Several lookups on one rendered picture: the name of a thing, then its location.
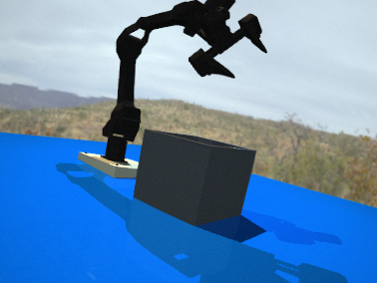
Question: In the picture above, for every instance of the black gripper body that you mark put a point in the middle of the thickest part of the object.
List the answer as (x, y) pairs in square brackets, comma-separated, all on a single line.
[(222, 41)]

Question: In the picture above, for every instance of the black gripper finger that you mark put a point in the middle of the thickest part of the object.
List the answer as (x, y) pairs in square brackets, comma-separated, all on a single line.
[(254, 35), (211, 66)]

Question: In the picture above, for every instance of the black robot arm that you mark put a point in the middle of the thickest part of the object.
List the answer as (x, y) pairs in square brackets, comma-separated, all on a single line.
[(125, 119)]

